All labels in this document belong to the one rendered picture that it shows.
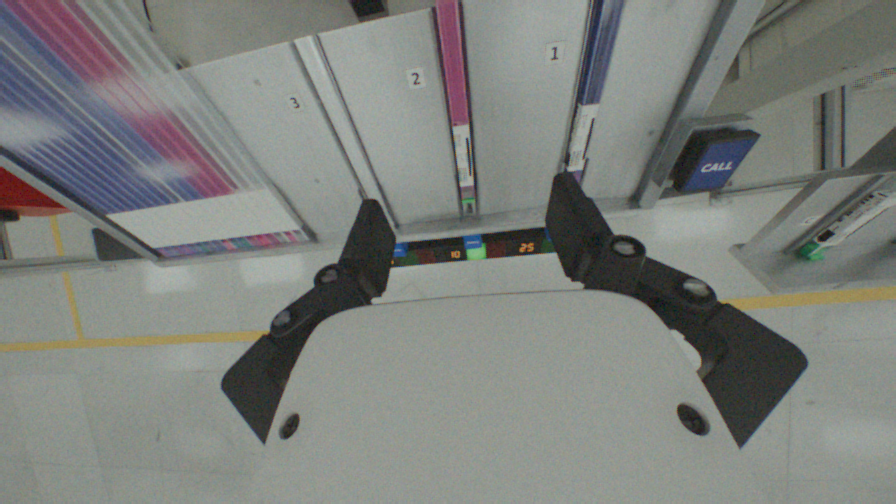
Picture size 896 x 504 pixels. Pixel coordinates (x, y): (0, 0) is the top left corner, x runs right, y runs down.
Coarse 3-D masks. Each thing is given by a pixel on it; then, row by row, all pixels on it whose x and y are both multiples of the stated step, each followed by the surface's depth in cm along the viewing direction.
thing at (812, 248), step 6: (888, 180) 20; (894, 180) 19; (882, 186) 20; (888, 186) 20; (894, 186) 20; (876, 192) 20; (882, 192) 20; (888, 192) 20; (894, 192) 20; (888, 198) 20; (810, 240) 25; (804, 246) 26; (810, 246) 25; (816, 246) 25; (822, 246) 24; (828, 246) 24; (798, 252) 26; (804, 252) 26; (810, 252) 25; (816, 252) 25; (822, 252) 25
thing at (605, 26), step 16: (608, 0) 15; (624, 0) 15; (608, 16) 16; (592, 32) 17; (608, 32) 17; (592, 48) 18; (608, 48) 17; (592, 64) 18; (608, 64) 18; (592, 80) 19; (592, 96) 20; (576, 176) 25
